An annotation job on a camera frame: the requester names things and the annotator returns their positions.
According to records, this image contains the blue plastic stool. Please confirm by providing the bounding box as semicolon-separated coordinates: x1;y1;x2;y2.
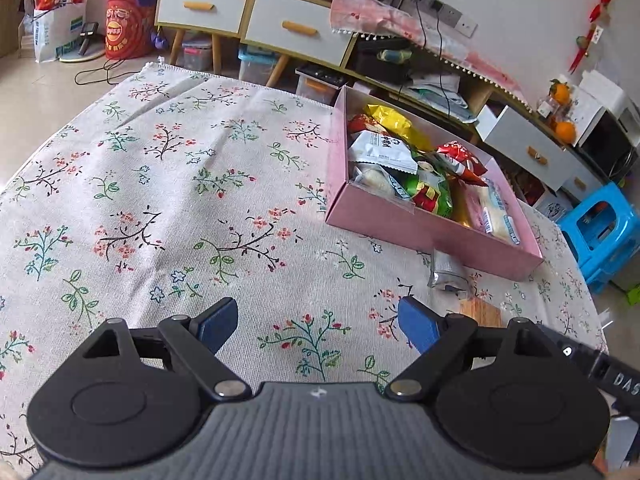
556;182;640;293

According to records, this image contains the white grey biscuit packet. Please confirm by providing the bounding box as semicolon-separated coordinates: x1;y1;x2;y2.
347;130;420;176

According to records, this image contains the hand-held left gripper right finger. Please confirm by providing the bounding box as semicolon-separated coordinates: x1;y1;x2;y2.
385;296;557;402

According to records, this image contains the black floor cable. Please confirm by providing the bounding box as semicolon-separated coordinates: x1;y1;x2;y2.
75;55;132;86

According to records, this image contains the floral tablecloth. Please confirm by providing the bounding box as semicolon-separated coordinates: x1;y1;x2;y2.
0;60;608;476

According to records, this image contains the green cartoon snack packet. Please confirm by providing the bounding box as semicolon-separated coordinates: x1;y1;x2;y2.
400;152;453;220

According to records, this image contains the white shopping bag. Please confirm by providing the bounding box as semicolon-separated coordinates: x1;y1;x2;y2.
32;0;91;63

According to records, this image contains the long white snack packet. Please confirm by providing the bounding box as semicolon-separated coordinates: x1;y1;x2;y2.
477;177;523;246

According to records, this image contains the pink cake packet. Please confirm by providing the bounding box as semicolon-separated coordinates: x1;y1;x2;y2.
452;185;486;231

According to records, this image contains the white cartoon carton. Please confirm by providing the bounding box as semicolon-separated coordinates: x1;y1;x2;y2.
535;197;573;222

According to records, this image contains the white storage box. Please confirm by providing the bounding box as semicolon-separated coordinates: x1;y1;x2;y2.
295;62;347;106

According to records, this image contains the silver foil snack packet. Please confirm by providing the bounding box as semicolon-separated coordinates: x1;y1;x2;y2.
427;249;473;297

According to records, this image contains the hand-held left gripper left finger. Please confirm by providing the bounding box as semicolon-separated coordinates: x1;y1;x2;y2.
82;296;251;402

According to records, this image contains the small red snack packet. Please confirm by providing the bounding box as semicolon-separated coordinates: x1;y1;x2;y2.
434;140;488;188

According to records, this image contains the red wall decoration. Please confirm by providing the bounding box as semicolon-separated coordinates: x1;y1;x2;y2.
567;0;623;73

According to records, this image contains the clear storage box pink lid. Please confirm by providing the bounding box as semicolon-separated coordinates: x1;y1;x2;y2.
181;37;213;71

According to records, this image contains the pink lace cloth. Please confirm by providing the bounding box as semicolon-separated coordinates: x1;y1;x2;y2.
330;0;526;106

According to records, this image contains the large red snack packet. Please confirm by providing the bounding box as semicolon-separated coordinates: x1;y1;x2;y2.
346;114;386;136

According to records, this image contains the stack of papers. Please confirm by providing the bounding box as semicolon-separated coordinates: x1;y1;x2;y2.
410;72;476;123

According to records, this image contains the small white blue bun packet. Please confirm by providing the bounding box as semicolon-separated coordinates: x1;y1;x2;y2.
350;162;413;201

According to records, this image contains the white microwave oven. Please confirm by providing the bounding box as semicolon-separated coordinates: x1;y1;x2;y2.
575;70;640;181

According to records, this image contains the clear cracker packet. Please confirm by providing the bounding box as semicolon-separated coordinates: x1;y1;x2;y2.
457;296;503;328

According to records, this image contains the black device on white stand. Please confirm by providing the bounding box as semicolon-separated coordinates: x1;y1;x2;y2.
59;21;106;63

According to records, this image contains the clear storage box blue lid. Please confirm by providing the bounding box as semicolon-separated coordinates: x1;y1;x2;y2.
237;47;278;83

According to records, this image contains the yellow snack packet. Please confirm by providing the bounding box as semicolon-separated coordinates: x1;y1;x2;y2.
365;104;426;151

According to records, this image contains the wall socket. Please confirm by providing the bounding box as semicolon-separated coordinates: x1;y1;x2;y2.
410;0;476;36

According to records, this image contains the red gift bag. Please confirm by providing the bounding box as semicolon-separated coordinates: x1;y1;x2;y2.
105;0;153;61

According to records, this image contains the black power cable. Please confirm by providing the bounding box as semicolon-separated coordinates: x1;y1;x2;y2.
397;0;453;116

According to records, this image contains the pink cardboard box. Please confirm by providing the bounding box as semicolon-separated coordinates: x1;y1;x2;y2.
324;85;545;282

